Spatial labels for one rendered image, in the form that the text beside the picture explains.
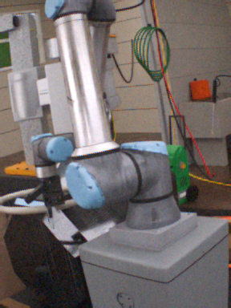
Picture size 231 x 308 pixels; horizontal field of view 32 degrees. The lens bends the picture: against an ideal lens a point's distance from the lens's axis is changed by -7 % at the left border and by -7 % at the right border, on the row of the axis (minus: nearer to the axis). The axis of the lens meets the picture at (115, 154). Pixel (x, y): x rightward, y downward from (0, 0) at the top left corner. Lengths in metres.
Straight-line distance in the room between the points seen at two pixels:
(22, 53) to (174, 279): 2.47
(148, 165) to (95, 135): 0.20
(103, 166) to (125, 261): 0.31
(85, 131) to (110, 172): 0.14
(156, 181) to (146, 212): 0.11
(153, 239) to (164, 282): 0.17
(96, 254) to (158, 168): 0.35
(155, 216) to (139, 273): 0.21
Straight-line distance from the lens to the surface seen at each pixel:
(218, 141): 5.49
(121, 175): 1.28
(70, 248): 2.18
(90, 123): 1.26
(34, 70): 3.28
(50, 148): 1.52
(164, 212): 1.38
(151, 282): 1.30
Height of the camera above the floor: 1.43
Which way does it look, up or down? 11 degrees down
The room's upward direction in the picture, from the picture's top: 9 degrees counter-clockwise
